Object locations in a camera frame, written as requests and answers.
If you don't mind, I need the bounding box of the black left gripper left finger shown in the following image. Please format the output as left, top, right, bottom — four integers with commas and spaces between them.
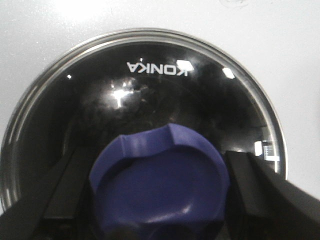
0, 147, 90, 240

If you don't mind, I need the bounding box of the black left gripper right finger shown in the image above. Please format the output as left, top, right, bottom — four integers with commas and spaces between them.
224, 151, 320, 240

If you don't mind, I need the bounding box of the glass pot lid blue knob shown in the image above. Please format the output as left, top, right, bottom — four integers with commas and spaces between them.
0, 27, 288, 240

